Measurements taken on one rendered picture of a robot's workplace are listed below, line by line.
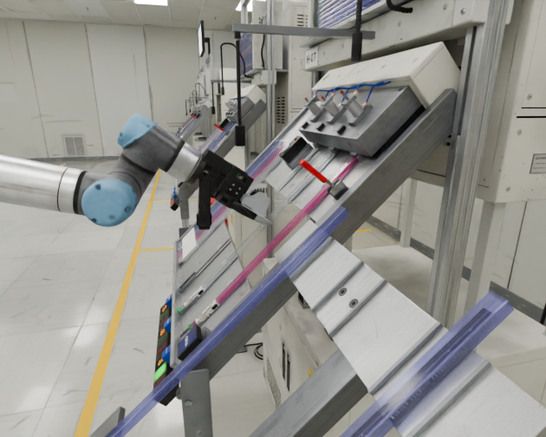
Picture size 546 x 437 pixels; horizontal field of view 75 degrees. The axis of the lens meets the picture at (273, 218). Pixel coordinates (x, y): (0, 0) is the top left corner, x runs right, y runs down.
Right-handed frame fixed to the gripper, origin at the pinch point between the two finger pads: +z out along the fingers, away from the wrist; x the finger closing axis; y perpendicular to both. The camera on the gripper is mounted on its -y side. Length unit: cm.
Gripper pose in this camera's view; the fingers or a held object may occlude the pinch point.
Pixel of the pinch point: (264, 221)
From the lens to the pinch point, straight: 82.3
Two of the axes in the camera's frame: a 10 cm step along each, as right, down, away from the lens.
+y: 5.5, -8.3, -1.1
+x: -2.5, -2.9, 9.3
